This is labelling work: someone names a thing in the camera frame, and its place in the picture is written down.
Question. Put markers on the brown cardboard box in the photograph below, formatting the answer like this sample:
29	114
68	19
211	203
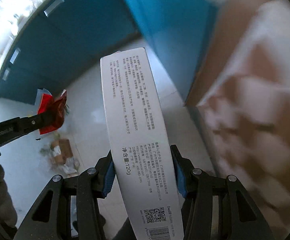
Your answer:
61	151

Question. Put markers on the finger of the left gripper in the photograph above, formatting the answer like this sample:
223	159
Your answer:
15	128

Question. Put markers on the white toothpaste box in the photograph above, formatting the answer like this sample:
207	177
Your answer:
139	146

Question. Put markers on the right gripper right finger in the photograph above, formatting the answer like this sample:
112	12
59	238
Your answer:
238	215

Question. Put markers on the red snack wrapper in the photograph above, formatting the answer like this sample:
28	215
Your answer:
53	108

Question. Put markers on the blue kitchen cabinet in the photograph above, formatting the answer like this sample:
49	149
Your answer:
65	37

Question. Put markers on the crumpled white bag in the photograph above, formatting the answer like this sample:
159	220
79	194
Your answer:
71	166

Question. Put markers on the checkered tablecloth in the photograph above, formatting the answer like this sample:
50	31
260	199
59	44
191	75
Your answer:
243	95

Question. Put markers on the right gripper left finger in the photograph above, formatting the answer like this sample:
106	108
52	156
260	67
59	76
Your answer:
50	215

